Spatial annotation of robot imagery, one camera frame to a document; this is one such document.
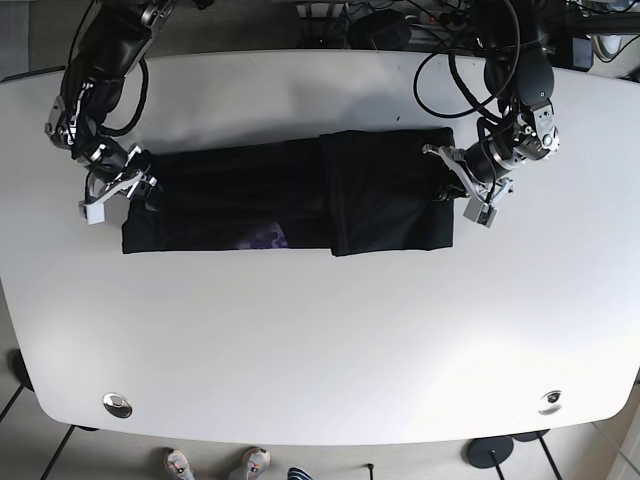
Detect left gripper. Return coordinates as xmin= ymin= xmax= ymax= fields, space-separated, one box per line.
xmin=421 ymin=144 xmax=513 ymax=203

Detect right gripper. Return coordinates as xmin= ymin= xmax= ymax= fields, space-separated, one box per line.
xmin=82 ymin=143 xmax=158 ymax=205

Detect black T-shirt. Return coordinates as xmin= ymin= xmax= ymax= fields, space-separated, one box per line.
xmin=122 ymin=128 xmax=454 ymax=257

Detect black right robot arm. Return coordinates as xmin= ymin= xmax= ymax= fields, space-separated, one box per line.
xmin=45 ymin=1 xmax=176 ymax=201

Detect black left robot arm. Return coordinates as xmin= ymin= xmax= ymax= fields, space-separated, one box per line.
xmin=412 ymin=1 xmax=559 ymax=205

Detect black power adapter box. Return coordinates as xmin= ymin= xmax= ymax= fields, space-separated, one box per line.
xmin=347 ymin=9 xmax=411 ymax=51

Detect left silver table grommet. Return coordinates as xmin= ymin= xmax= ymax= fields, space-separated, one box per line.
xmin=102 ymin=392 xmax=133 ymax=419

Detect silver table grommet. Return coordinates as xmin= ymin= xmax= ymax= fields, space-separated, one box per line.
xmin=102 ymin=392 xmax=133 ymax=419
xmin=537 ymin=390 xmax=563 ymax=416

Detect right silver table grommet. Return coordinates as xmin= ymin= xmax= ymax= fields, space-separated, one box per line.
xmin=537 ymin=390 xmax=563 ymax=416

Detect black round stand base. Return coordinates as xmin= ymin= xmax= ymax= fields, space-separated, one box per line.
xmin=464 ymin=436 xmax=514 ymax=469

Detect white orange sneaker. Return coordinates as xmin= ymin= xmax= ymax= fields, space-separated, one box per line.
xmin=164 ymin=449 xmax=195 ymax=480

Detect striped sock foot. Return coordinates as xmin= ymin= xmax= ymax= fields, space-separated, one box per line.
xmin=287 ymin=467 xmax=313 ymax=480

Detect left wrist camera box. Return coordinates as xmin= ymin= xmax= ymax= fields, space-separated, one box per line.
xmin=463 ymin=198 xmax=498 ymax=228

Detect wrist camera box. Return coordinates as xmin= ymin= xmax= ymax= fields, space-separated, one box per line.
xmin=79 ymin=201 xmax=106 ymax=225
xmin=463 ymin=198 xmax=498 ymax=228

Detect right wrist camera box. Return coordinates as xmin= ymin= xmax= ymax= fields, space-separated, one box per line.
xmin=79 ymin=201 xmax=106 ymax=225

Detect tangled black cables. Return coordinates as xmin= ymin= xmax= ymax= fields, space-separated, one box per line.
xmin=294 ymin=0 xmax=640 ymax=71

